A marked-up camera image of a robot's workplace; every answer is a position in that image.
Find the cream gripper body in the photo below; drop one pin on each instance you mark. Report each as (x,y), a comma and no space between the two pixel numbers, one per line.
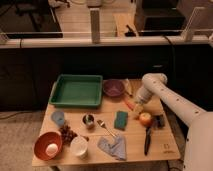
(138,109)

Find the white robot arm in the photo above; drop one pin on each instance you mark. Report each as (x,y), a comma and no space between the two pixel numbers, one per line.
(199,144)

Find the small metal cup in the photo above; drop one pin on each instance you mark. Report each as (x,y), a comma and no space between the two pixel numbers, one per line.
(88,120)

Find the white cup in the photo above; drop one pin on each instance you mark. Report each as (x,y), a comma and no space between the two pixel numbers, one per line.
(79,147)

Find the blue plastic cup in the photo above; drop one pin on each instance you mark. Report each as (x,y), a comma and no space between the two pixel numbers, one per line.
(58,118)

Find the red yellow apple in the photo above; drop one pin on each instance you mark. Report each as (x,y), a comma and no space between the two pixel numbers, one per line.
(146,119)

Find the clear plastic bag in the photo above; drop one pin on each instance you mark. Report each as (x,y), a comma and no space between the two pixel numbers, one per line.
(128,87)

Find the green sponge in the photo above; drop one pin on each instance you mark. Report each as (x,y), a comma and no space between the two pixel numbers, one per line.
(121,120)

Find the purple bowl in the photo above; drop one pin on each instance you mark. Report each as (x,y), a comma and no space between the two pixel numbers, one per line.
(113,87)

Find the blue grey cloth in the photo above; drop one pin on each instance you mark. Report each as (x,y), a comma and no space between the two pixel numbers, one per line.
(117,149)

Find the green plastic tray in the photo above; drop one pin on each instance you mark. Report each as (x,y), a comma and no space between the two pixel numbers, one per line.
(80,91)

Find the bunch of dark grapes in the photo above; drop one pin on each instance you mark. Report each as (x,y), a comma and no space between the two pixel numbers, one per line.
(67,134)

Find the white egg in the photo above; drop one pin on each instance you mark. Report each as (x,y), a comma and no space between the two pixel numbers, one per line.
(51,149)

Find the orange red bowl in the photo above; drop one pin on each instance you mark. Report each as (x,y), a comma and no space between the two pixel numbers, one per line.
(43,141)

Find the black handled knife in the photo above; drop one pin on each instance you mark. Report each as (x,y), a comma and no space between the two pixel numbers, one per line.
(147,140)

